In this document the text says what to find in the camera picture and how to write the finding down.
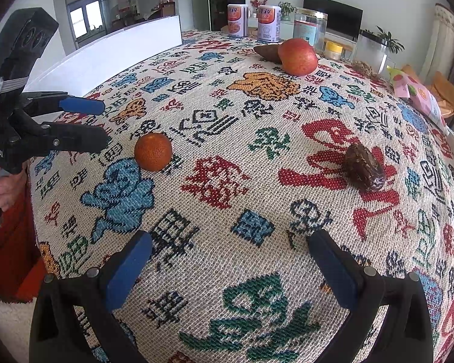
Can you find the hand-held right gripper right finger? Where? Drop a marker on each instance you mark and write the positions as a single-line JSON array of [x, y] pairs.
[[335, 268]]

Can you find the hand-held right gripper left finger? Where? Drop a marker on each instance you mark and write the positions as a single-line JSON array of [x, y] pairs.
[[126, 268]]

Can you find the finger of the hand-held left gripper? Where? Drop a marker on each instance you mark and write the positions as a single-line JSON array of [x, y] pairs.
[[75, 140], [81, 105]]

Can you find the dark orange tangerine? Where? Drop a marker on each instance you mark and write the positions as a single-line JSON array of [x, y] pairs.
[[153, 151]]

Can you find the person's left hand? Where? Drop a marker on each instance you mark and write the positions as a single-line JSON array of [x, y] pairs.
[[9, 189]]

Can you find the white box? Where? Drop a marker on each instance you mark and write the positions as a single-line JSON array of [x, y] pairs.
[[109, 41]]

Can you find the dark brown date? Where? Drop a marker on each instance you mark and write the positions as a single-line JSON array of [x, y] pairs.
[[365, 167]]

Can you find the printed woven blanket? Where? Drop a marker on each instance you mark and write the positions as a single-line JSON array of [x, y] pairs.
[[230, 211]]

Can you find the white fuzzy cloth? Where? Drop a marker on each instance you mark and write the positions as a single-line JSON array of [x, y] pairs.
[[3, 329]]

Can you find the pink labelled tin can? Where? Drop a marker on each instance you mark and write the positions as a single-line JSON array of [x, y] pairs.
[[268, 22], [237, 20]]

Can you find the pink snack bag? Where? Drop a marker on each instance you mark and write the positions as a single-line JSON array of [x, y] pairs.
[[416, 94]]

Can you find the small sweet potato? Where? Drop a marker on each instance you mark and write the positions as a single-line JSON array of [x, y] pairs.
[[268, 51]]

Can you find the pile of nuts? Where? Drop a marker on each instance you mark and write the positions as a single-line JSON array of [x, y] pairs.
[[363, 69]]

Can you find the red flower vase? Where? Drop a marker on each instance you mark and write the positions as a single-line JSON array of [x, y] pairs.
[[258, 2]]

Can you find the orange lounge chair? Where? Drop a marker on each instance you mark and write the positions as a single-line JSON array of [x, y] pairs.
[[444, 87]]

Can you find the red apple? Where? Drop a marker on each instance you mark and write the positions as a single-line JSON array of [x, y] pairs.
[[298, 57]]

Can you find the small yellow jar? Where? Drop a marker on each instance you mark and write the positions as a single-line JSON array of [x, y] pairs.
[[333, 49]]

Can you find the glass jar black lid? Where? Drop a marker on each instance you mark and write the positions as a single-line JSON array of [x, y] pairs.
[[372, 51]]

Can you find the large green potted plant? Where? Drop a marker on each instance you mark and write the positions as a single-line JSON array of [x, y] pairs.
[[389, 39]]

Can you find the glass jar gold lid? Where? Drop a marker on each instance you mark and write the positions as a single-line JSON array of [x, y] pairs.
[[310, 26]]

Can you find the white tower air conditioner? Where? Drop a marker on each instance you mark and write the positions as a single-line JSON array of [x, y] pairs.
[[440, 41]]

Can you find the black television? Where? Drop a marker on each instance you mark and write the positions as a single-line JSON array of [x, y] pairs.
[[336, 17]]

